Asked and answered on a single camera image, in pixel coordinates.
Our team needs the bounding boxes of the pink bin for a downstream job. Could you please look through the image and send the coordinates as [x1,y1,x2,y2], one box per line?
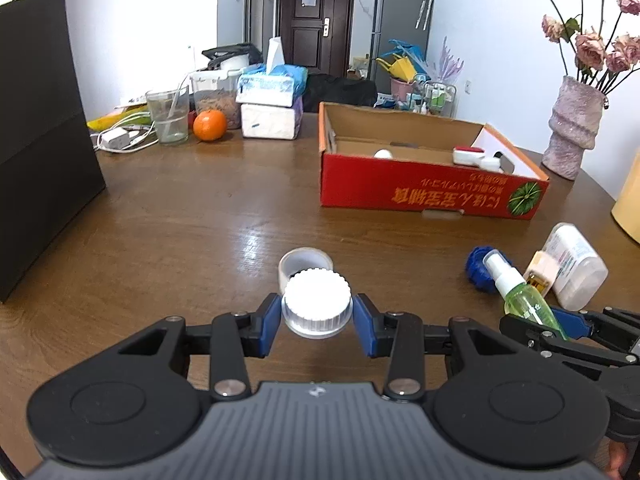
[389,77,416,104]

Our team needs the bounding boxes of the red cardboard box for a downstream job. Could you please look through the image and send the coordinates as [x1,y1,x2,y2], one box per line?
[318,102,550,221]

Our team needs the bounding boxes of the blue tissue pack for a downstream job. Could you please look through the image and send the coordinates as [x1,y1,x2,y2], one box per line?
[235,36,309,108]

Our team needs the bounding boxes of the green spray bottle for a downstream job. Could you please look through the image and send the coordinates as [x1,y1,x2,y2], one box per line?
[482,251,569,342]

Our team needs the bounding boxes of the orange fruit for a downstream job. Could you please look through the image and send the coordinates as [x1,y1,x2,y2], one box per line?
[192,108,229,142]

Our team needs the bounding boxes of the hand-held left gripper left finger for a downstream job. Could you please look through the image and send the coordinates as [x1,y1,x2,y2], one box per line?
[117,294,282,402]

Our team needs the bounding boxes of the blue plastic item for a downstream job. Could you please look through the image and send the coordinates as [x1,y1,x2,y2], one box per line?
[388,38,426,61]

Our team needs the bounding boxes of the large white plastic bottle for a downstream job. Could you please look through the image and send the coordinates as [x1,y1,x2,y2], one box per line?
[542,222,610,312]

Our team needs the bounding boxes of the white ribbed cap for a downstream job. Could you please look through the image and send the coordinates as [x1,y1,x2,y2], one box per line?
[281,268,353,339]

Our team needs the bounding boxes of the black board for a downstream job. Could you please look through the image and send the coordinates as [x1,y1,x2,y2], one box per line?
[0,0,107,304]

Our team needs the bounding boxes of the yellow packet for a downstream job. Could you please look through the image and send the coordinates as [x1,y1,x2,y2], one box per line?
[87,109,152,131]

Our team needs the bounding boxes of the cream yellow thermos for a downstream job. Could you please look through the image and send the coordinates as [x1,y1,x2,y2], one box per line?
[610,149,640,246]

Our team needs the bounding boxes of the pink textured vase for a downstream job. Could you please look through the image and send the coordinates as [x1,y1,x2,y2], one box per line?
[541,75,609,181]

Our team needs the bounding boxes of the black folded stand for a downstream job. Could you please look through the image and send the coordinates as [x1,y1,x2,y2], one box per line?
[201,42,264,69]

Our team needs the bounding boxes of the dried pink roses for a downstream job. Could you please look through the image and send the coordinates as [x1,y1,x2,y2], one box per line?
[512,0,640,96]

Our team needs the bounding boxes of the wire rack with bottles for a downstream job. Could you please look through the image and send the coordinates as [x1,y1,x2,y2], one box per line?
[412,79,457,117]

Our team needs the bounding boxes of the dark brown door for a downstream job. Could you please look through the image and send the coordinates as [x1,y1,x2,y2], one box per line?
[276,0,357,79]

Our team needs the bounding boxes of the grey refrigerator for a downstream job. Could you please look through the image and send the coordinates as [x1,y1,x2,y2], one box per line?
[370,0,436,96]

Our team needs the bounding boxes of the clear glass cup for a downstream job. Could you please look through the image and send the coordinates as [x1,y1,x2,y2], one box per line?
[145,84,190,146]

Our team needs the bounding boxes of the purple feather decoration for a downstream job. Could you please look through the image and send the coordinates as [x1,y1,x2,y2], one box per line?
[433,35,465,84]

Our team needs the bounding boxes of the white and purple tissue pack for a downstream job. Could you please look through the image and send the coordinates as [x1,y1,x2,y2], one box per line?
[240,97,305,140]

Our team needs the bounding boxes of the clear plastic storage container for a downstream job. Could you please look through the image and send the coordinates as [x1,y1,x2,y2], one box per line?
[189,67,244,130]

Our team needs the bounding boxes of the white charger with cable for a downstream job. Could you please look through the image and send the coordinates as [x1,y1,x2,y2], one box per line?
[90,112,161,153]

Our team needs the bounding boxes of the yellow plastic toy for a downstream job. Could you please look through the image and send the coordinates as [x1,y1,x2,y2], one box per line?
[375,54,416,81]

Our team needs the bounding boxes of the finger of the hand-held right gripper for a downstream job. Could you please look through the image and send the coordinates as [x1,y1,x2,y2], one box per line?
[499,314,640,368]
[551,306,640,347]

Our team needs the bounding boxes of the small amber bottle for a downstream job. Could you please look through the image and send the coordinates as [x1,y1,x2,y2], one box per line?
[522,251,561,297]

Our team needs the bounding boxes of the black folding chair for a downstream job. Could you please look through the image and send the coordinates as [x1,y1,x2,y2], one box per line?
[302,73,379,114]

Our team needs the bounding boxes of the red and white lint brush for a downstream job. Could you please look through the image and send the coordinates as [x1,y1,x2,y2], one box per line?
[452,145,516,174]

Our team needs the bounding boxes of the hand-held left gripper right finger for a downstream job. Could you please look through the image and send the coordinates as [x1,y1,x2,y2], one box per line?
[352,294,521,404]

